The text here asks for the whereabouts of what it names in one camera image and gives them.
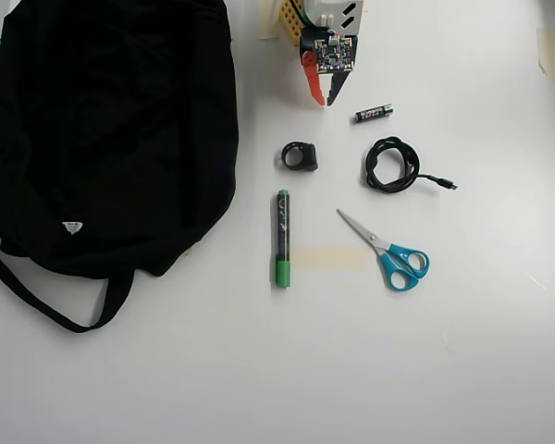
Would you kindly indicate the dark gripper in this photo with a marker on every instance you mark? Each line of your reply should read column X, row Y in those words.
column 315, row 83

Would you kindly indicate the green and black marker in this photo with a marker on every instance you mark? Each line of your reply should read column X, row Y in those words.
column 282, row 231

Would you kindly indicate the black fabric bag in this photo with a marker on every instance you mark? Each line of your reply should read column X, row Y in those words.
column 97, row 139

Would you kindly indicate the black aa battery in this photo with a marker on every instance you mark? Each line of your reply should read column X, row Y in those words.
column 372, row 114

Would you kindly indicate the yellow perforated base block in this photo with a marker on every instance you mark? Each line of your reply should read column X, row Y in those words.
column 290, row 23

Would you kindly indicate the beige masking tape strip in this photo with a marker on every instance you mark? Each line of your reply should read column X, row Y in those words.
column 328, row 258
column 550, row 55

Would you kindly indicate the bare camera circuit board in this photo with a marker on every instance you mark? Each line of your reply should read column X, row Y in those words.
column 333, row 55

